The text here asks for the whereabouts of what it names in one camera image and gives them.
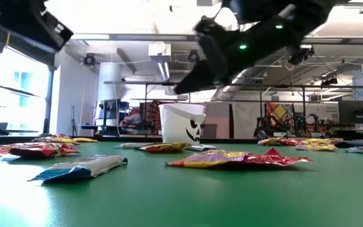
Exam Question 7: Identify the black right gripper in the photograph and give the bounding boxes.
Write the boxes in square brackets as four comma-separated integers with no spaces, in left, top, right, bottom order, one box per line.
[173,33,243,95]

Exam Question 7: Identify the red Skittles candy packet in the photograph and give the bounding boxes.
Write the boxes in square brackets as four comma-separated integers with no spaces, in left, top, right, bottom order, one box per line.
[244,147,313,167]
[0,142,81,159]
[275,138,302,147]

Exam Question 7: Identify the black ceiling spotlight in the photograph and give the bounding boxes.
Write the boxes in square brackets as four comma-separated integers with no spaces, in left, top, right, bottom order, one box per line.
[83,53,97,67]
[187,49,200,63]

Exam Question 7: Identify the silver air ducts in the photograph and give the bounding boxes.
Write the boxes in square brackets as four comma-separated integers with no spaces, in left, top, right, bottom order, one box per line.
[219,56,283,102]

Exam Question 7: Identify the white ceiling box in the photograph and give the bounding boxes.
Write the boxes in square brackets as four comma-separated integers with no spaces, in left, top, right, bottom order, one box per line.
[147,41,172,63]

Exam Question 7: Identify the person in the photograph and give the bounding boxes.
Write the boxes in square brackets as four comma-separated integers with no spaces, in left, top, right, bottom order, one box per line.
[120,107,144,133]

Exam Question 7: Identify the colourful diamond hanging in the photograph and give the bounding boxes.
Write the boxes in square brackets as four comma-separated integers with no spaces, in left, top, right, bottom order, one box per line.
[266,101,295,127]

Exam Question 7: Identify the black track light cluster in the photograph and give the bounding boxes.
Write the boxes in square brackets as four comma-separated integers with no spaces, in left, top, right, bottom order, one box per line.
[288,47,315,66]

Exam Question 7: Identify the green table mat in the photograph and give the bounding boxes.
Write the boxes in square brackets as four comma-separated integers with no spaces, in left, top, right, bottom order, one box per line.
[0,141,363,227]

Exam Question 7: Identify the black widescreen monitor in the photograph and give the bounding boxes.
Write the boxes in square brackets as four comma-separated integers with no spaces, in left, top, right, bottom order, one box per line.
[338,100,363,125]

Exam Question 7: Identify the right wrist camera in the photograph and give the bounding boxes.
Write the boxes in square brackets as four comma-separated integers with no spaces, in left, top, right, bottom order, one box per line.
[194,16,233,38]

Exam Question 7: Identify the black metal rack frame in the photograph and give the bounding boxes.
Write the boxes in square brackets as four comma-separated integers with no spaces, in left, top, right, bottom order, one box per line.
[104,81,363,139]

